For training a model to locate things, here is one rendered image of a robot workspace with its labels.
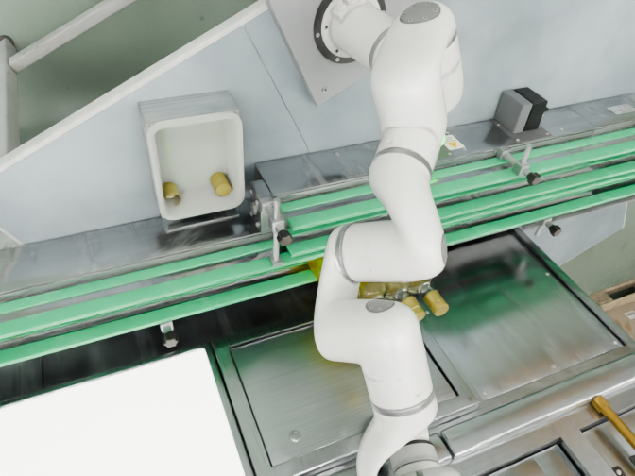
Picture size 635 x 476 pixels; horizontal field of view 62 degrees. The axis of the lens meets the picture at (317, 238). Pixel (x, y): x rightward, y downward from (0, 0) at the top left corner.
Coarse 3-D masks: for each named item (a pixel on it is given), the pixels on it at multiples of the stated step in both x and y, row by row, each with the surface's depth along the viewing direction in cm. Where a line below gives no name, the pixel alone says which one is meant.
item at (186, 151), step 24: (168, 120) 93; (192, 120) 94; (216, 120) 96; (240, 120) 98; (168, 144) 104; (192, 144) 106; (216, 144) 108; (240, 144) 102; (168, 168) 107; (192, 168) 110; (216, 168) 112; (240, 168) 105; (192, 192) 112; (240, 192) 109; (168, 216) 106
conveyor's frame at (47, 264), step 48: (624, 96) 152; (480, 144) 128; (288, 192) 110; (48, 240) 109; (96, 240) 109; (144, 240) 110; (192, 240) 111; (240, 240) 113; (0, 288) 99; (48, 288) 101
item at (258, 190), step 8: (256, 184) 111; (264, 184) 111; (256, 192) 109; (264, 192) 109; (256, 200) 109; (256, 208) 112; (256, 216) 113; (264, 216) 110; (256, 224) 113; (264, 224) 112; (264, 232) 114
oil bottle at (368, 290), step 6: (360, 282) 110; (366, 282) 110; (372, 282) 110; (378, 282) 110; (384, 282) 110; (360, 288) 109; (366, 288) 109; (372, 288) 109; (378, 288) 109; (384, 288) 109; (366, 294) 109; (372, 294) 108; (378, 294) 109; (384, 294) 110
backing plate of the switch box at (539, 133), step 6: (492, 120) 137; (498, 126) 135; (540, 126) 136; (510, 132) 133; (522, 132) 133; (528, 132) 134; (534, 132) 134; (540, 132) 134; (546, 132) 134; (516, 138) 131; (522, 138) 131; (528, 138) 132; (534, 138) 132; (540, 138) 132
